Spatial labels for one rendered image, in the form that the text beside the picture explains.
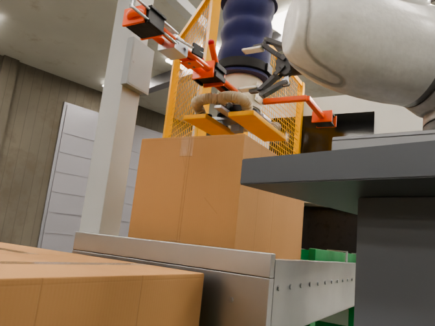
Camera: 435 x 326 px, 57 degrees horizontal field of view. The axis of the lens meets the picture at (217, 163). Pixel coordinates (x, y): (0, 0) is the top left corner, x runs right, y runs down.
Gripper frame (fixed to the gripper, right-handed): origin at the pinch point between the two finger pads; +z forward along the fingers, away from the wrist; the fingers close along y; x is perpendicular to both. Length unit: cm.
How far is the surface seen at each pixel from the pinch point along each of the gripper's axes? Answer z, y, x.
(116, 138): 109, 2, 57
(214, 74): 9.8, 1.4, -2.4
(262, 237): -5, 52, 15
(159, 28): 9.4, 1.8, -33.2
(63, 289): -4, 66, -61
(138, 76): 103, -39, 62
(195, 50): 8.4, 0.3, -17.0
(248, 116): 1.8, 12.2, 9.9
